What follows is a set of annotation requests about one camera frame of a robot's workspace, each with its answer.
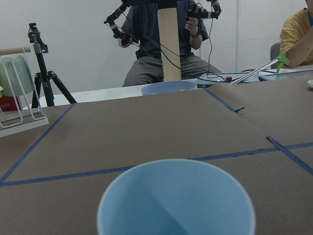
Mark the light blue plastic cup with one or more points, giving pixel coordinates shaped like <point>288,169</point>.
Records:
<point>175,197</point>

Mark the blue bowl on side table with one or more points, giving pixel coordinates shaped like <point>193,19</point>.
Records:
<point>168,87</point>

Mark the person in dark shirt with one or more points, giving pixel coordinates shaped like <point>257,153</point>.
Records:
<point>142,24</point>

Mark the cardboard tube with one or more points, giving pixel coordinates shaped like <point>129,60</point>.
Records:
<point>169,43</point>

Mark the white cup rack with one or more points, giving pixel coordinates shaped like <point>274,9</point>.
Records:
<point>17,83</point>

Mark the metal rod with green tip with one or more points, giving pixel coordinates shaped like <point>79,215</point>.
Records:
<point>279,60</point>

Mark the red bottle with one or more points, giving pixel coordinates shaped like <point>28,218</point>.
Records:
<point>9,103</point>

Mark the person in yellow shirt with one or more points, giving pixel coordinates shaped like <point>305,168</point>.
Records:
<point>296,37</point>

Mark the black camera tripod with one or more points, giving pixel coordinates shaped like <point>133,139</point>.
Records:
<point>42,78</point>

